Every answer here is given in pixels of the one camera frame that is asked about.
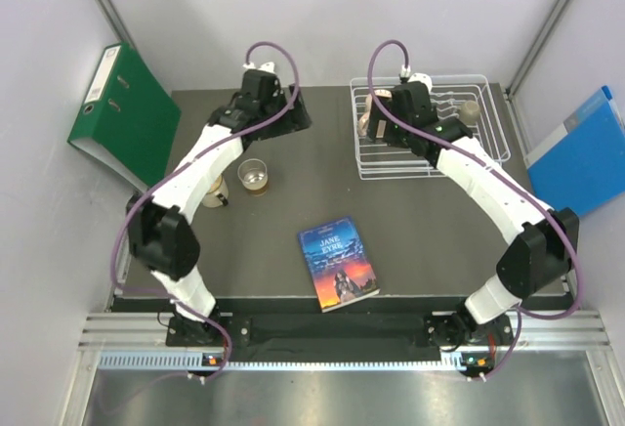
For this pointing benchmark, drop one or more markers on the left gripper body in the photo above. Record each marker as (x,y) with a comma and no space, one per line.
(289,120)

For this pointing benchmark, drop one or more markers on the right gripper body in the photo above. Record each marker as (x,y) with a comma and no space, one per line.
(395,134)

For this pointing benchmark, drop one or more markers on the white wire dish rack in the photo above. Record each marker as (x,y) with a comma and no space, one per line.
(377,161)

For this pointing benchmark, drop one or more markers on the cream and brown cup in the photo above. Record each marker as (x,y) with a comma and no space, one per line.
(253,175)

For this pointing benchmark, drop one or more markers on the cream mug black handle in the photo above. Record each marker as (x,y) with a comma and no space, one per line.
(218,194)

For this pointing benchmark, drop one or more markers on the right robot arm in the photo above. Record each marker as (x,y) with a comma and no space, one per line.
(541,240)

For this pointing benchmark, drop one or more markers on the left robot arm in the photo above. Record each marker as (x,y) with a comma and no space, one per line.
(160,234)

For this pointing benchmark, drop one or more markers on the pink mug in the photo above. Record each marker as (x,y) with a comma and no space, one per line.
(362,124)

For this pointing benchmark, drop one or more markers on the small grey-beige cup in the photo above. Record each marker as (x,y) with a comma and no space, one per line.
(469,112)

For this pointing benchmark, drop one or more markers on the Jane Eyre book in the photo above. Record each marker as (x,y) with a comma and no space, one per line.
(337,262)

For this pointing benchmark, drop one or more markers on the green lever arch binder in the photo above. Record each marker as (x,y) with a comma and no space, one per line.
(127,121)

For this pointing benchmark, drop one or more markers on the blue folder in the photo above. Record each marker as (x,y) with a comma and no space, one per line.
(580,165)

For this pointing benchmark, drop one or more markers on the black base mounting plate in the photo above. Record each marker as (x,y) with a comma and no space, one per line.
(339,337)

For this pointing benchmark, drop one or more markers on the aluminium frame rail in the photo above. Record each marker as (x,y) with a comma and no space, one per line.
(135,331)

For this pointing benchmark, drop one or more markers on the white slotted cable duct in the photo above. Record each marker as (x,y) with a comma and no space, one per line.
(197,361)

